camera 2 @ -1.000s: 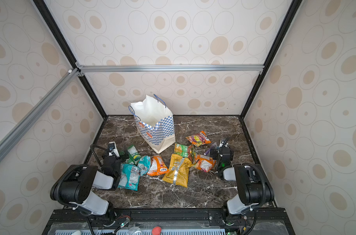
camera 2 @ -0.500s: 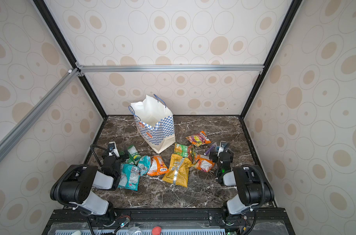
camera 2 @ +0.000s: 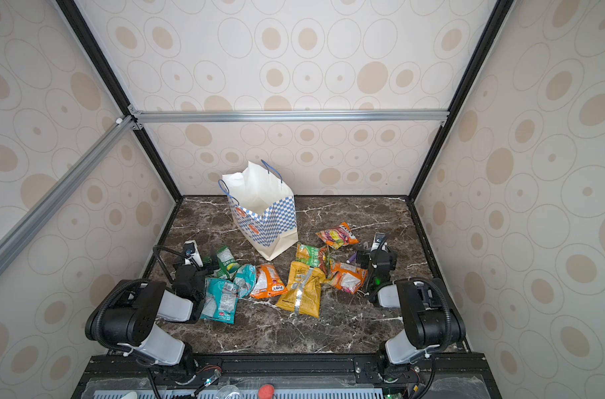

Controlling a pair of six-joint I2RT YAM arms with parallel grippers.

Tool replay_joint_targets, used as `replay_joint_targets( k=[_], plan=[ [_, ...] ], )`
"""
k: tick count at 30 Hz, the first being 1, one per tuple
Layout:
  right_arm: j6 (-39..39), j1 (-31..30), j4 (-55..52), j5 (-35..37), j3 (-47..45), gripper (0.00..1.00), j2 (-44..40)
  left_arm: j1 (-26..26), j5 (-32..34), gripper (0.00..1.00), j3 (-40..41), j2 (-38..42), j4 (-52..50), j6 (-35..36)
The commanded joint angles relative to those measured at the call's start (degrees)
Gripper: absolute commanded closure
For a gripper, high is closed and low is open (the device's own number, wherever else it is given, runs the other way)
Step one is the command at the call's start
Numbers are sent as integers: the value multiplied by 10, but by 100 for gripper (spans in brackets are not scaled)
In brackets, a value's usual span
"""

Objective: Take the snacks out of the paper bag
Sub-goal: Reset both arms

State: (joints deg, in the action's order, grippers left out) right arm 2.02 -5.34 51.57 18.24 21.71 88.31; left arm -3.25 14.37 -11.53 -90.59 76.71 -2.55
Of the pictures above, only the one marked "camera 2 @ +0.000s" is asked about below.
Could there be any colourful fruit candy bag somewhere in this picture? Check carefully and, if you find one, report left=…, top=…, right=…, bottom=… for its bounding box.
left=317, top=222, right=359, bottom=249

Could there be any green corn snack bag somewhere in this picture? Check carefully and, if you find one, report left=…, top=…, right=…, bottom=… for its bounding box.
left=295, top=243, right=328, bottom=273

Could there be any orange Fox's candy bag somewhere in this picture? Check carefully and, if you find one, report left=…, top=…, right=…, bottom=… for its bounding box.
left=250, top=264, right=287, bottom=299

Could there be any yellow snack bag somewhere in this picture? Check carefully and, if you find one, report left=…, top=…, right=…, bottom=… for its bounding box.
left=276, top=261, right=326, bottom=319

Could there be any teal snack bag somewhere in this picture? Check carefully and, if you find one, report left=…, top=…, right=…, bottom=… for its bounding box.
left=200, top=278, right=239, bottom=324
left=233, top=264, right=257, bottom=298

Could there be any green Fox's spring tea bag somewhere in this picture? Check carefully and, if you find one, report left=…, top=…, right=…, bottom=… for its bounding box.
left=216, top=245, right=241, bottom=280

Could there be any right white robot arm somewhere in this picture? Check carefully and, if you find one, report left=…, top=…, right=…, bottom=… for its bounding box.
left=357, top=233, right=466, bottom=374

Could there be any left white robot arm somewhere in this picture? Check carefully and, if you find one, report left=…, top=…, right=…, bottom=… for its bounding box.
left=84, top=240, right=219, bottom=384

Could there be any blue checkered paper bag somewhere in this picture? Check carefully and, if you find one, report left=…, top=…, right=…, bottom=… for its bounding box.
left=219, top=161, right=298, bottom=261

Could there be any red round button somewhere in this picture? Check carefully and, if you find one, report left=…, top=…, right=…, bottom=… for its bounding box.
left=257, top=384, right=275, bottom=399

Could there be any aluminium rail on back wall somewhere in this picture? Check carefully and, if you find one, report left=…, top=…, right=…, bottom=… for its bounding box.
left=134, top=109, right=449, bottom=123

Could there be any aluminium rail on wall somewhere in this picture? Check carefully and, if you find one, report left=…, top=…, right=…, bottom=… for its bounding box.
left=134, top=109, right=449, bottom=123
left=0, top=116, right=134, bottom=277

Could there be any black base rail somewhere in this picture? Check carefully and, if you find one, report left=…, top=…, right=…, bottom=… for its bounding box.
left=72, top=353, right=501, bottom=398

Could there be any black right corner frame post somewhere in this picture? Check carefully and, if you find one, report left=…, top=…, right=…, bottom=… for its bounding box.
left=408, top=0, right=515, bottom=204

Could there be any black corner frame post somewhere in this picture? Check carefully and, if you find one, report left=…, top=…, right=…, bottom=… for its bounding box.
left=408, top=0, right=515, bottom=204
left=56, top=0, right=183, bottom=202

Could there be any aluminium rail on left wall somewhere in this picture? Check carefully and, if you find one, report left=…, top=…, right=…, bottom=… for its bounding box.
left=0, top=116, right=134, bottom=277

